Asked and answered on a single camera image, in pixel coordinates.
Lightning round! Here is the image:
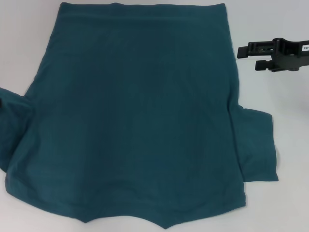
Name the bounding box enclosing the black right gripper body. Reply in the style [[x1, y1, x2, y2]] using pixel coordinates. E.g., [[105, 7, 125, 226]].
[[272, 37, 309, 72]]

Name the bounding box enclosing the teal blue t-shirt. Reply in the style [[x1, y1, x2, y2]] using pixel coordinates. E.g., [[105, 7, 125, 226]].
[[0, 1, 280, 230]]

